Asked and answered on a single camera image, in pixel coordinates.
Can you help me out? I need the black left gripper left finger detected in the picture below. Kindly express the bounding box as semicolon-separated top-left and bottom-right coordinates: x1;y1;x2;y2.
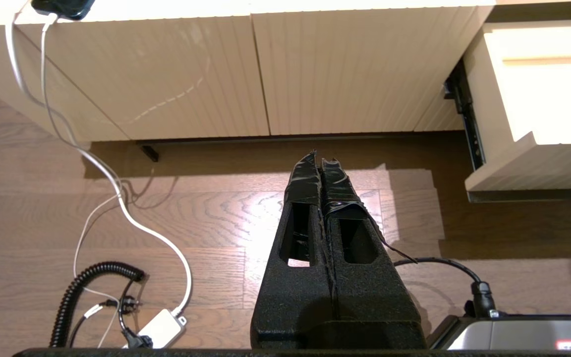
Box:
251;151;338;349

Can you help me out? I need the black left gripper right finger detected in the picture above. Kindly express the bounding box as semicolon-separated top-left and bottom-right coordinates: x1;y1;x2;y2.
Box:
320;158;427;349

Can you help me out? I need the cream drawer with black handle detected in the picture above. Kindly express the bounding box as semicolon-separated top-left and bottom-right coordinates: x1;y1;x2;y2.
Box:
443;21;571;203

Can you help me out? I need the cream ribbed cabinet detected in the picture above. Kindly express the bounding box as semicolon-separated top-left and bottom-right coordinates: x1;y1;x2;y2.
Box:
0;0;571;142

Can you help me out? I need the white power adapter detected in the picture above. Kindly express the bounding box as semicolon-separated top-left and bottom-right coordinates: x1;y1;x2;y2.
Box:
124;308;188;349

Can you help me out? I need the black smartphone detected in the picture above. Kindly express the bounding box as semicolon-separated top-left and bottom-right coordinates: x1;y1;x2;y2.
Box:
32;0;97;20

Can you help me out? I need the thick white power cable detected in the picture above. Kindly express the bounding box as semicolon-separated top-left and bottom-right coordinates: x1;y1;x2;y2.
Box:
6;0;193;318

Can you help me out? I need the black cable with round connector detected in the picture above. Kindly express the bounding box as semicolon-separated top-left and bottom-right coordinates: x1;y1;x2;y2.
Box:
394;257;497;318

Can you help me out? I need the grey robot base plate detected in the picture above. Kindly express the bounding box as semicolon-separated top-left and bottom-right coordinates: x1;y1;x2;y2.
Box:
429;315;571;350

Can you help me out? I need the black plug cable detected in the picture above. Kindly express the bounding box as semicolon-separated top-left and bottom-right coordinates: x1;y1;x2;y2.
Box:
117;278;153;349

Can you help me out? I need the black coiled cable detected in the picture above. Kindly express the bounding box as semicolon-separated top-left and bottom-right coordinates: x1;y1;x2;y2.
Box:
49;261;146;348

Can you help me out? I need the thin white charging cable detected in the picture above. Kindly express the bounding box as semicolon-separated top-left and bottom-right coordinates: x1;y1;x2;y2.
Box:
42;14;132;348

